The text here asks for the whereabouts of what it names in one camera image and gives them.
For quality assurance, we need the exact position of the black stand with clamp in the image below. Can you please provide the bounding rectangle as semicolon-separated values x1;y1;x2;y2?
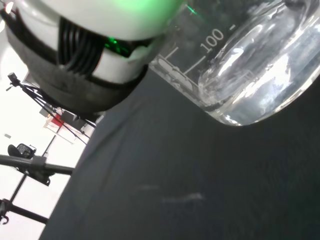
0;143;74;226

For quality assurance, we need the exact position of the black bench cloth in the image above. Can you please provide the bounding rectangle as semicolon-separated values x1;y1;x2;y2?
38;66;320;240

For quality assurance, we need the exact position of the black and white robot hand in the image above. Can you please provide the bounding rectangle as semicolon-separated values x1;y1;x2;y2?
0;0;186;119

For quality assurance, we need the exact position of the black tripod with camera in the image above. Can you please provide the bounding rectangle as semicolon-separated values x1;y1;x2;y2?
5;72;97;146

